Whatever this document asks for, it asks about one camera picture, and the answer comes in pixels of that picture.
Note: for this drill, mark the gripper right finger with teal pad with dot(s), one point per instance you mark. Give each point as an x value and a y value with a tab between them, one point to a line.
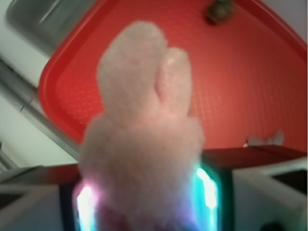
261	188

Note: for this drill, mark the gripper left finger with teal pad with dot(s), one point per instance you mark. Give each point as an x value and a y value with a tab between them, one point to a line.
45	199

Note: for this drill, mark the brown pine cone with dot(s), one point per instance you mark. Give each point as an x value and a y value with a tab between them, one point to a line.
218	11

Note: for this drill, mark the grey plush bunny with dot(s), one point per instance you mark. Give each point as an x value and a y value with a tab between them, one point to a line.
276	139

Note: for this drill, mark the stainless steel sink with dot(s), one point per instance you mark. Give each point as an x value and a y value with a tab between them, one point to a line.
47	23

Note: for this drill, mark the pink plush bunny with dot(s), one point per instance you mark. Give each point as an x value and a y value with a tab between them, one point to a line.
141	153

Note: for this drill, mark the red plastic tray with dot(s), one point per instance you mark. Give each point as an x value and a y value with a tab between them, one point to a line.
249	73

